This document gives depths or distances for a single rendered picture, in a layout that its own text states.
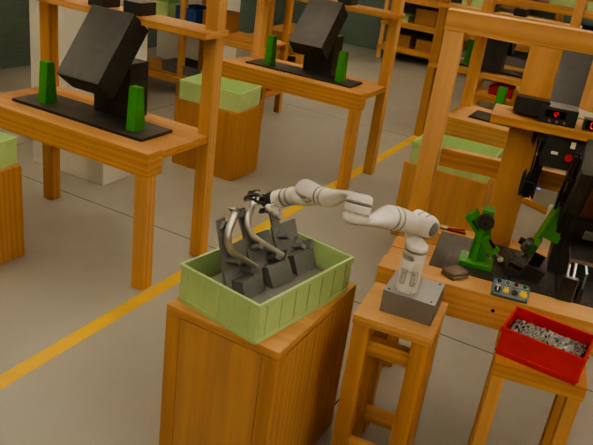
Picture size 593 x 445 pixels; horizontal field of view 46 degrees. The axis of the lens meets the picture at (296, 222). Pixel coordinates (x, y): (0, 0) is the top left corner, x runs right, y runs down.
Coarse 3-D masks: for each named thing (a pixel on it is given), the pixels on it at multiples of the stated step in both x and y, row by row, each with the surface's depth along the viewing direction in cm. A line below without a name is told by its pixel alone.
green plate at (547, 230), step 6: (558, 204) 296; (552, 210) 301; (558, 210) 293; (552, 216) 295; (558, 216) 295; (546, 222) 300; (552, 222) 297; (540, 228) 307; (546, 228) 297; (552, 228) 298; (540, 234) 300; (546, 234) 299; (552, 234) 299; (558, 234) 298; (552, 240) 300; (558, 240) 299
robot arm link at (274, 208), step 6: (276, 192) 269; (270, 198) 271; (276, 198) 269; (270, 204) 268; (276, 204) 270; (282, 204) 269; (270, 210) 268; (276, 210) 270; (276, 216) 270; (282, 216) 272
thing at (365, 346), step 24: (360, 336) 277; (360, 360) 280; (408, 360) 272; (432, 360) 301; (360, 384) 289; (408, 384) 275; (360, 408) 318; (408, 408) 279; (336, 432) 297; (360, 432) 326; (408, 432) 283
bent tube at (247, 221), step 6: (252, 204) 283; (258, 204) 286; (246, 210) 282; (252, 210) 282; (246, 216) 280; (246, 222) 280; (246, 228) 280; (252, 234) 280; (252, 240) 282; (258, 240) 282; (264, 240) 285; (264, 246) 285; (270, 246) 286; (270, 252) 288; (276, 252) 289; (282, 252) 291
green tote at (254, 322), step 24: (192, 264) 276; (216, 264) 288; (336, 264) 287; (192, 288) 270; (216, 288) 262; (312, 288) 276; (336, 288) 293; (216, 312) 265; (240, 312) 257; (264, 312) 253; (288, 312) 267; (264, 336) 259
